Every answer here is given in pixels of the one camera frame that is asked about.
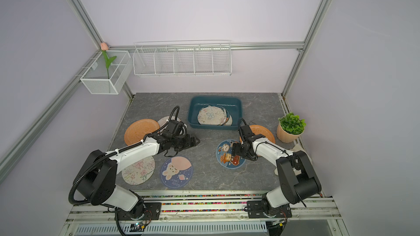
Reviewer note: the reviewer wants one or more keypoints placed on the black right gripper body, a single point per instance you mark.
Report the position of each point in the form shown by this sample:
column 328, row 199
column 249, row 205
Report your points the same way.
column 238, row 150

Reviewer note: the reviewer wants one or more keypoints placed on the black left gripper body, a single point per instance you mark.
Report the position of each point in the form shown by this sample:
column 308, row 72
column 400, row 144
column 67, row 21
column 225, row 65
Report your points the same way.
column 180, row 142

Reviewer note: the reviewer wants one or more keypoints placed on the orange coaster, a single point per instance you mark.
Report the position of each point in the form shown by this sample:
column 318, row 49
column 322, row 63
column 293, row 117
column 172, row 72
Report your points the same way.
column 136, row 131
column 265, row 132

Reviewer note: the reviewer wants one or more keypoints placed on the small blue coaster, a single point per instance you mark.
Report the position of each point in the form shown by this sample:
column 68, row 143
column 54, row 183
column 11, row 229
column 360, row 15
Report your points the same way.
column 224, row 155

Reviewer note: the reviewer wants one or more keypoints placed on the white butterfly coaster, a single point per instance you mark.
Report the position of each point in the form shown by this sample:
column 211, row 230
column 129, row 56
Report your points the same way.
column 212, row 115

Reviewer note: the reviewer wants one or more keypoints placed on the purple pink bunny coaster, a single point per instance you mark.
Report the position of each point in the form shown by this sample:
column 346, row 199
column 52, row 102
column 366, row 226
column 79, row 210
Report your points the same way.
column 176, row 172

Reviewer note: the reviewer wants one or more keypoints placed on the teal plastic storage box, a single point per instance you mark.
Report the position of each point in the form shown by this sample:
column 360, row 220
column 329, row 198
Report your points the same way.
column 232, row 105

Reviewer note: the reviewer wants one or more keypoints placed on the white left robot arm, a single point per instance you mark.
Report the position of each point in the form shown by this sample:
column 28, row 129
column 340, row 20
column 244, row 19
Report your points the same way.
column 95, row 183

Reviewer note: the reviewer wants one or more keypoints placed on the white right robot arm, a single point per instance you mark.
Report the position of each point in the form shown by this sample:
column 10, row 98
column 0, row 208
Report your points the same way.
column 298, row 179

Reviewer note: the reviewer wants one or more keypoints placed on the white mesh box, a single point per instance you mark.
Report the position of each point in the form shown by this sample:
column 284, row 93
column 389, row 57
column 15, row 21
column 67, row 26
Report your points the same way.
column 102, row 78

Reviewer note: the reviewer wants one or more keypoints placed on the pink striped bunny coaster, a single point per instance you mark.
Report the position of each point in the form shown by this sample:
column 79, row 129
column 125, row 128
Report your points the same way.
column 163, row 120

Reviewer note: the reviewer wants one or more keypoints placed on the white pink floral coaster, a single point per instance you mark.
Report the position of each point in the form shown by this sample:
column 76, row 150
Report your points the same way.
column 139, row 172

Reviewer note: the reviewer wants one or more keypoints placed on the green potted plant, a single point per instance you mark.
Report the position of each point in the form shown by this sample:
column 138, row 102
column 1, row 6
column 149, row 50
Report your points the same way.
column 290, row 127

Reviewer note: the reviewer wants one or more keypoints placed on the pink artificial tulip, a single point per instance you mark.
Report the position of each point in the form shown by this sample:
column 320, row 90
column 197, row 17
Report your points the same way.
column 108, row 60

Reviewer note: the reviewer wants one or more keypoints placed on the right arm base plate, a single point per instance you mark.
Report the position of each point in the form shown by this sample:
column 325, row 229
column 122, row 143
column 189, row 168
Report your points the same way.
column 262, row 209

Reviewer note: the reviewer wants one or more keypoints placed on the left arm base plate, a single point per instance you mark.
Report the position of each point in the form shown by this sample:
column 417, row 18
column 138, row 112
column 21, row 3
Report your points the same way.
column 144, row 211

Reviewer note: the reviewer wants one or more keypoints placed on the white wire basket shelf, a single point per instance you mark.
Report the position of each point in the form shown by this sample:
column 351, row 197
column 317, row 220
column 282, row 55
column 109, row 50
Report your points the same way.
column 182, row 58

